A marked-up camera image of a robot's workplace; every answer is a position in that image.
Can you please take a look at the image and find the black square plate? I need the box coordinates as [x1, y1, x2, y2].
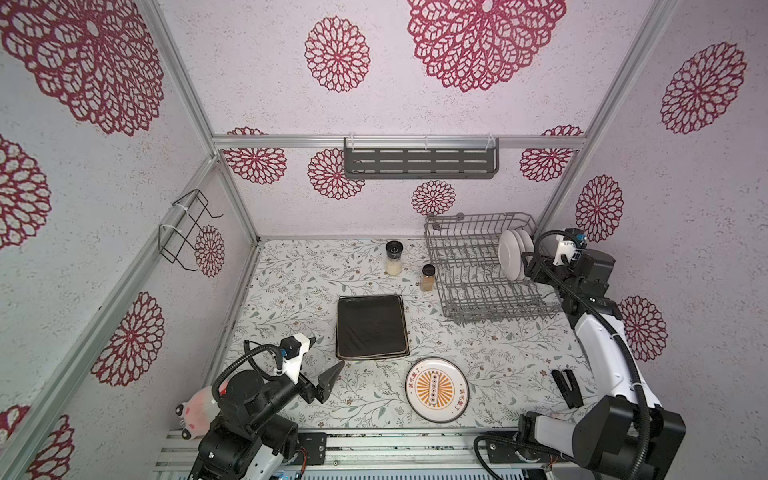
[336, 294, 410, 356]
[336, 353, 409, 361]

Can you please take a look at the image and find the white round plate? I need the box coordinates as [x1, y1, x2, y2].
[498, 230, 524, 282]
[515, 229, 534, 253]
[405, 357, 470, 424]

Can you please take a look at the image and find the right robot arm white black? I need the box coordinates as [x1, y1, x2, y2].
[519, 249, 686, 479]

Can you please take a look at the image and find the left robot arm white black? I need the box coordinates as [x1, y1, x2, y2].
[189, 334, 345, 479]

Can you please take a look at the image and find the red pink plush toy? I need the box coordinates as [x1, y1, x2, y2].
[174, 386, 220, 440]

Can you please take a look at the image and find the salt grinder black lid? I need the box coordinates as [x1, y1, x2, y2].
[385, 240, 404, 276]

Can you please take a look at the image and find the small black clip object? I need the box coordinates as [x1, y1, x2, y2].
[551, 369, 584, 409]

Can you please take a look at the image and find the small amber spice jar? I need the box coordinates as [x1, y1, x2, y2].
[420, 264, 436, 292]

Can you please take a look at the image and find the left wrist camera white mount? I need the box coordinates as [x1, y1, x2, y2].
[277, 333, 311, 384]

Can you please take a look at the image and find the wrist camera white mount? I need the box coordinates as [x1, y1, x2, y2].
[553, 228, 587, 267]
[277, 333, 311, 384]

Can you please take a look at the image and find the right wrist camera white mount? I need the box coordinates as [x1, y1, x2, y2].
[553, 228, 587, 267]

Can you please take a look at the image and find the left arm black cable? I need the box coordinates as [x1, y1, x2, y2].
[211, 340, 283, 400]

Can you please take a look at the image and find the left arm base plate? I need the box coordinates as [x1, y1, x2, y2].
[287, 432, 328, 467]

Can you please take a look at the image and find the aluminium front rail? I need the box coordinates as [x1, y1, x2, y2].
[154, 425, 658, 475]

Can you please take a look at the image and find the grey wire dish rack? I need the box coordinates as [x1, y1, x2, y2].
[424, 212, 561, 324]

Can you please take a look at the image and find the black wire wall holder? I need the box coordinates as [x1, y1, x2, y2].
[156, 189, 223, 272]

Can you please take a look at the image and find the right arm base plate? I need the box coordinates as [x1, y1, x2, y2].
[479, 431, 568, 464]

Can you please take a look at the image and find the grey wall shelf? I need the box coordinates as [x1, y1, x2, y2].
[342, 136, 499, 180]

